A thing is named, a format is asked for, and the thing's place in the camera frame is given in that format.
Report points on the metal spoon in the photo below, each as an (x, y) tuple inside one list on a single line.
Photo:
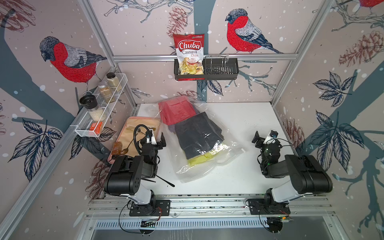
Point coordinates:
[(127, 139)]

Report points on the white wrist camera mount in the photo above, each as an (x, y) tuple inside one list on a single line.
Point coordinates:
[(150, 137), (271, 137)]

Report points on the red folded garment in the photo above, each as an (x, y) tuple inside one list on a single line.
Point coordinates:
[(176, 110)]

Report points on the amber sauce bottle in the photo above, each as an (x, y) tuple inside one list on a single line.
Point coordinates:
[(117, 148)]

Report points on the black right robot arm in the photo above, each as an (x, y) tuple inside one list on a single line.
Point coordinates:
[(307, 177)]

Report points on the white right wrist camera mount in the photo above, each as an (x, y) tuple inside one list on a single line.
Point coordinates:
[(271, 137)]

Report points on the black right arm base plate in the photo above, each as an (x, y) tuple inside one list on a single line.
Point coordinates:
[(259, 206)]

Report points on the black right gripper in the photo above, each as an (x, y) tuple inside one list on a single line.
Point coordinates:
[(256, 138)]

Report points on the clear acrylic spice shelf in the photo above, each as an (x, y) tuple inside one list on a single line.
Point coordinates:
[(82, 128)]

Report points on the black plastic fork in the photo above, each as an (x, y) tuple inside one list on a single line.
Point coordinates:
[(169, 183)]

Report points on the neon yellow garment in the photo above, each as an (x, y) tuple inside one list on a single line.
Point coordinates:
[(202, 158)]

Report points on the yellow spice jar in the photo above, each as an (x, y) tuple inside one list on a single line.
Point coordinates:
[(113, 81)]

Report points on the brown spice jar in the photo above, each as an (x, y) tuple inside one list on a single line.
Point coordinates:
[(106, 92)]

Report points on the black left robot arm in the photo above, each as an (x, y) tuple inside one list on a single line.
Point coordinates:
[(126, 174)]

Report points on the pink tray with beige mat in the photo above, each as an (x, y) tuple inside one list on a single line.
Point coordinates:
[(137, 122)]

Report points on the black wire wall basket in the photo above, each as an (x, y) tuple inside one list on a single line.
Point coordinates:
[(214, 69)]

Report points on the black lid spice jar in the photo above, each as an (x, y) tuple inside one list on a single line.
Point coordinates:
[(96, 113)]

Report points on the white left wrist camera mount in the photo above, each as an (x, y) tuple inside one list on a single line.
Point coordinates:
[(150, 137)]

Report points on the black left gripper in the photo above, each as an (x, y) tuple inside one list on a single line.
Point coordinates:
[(159, 144)]

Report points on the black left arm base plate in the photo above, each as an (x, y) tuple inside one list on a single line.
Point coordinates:
[(158, 208)]

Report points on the red Chuba cassava chips bag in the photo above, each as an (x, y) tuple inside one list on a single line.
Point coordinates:
[(190, 53)]

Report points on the clear plastic vacuum bag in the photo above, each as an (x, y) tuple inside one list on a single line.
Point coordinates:
[(229, 149)]

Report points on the black trousers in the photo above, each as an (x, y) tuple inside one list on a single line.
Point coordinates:
[(198, 135)]

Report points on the small red packet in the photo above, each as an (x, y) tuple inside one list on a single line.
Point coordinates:
[(96, 127)]

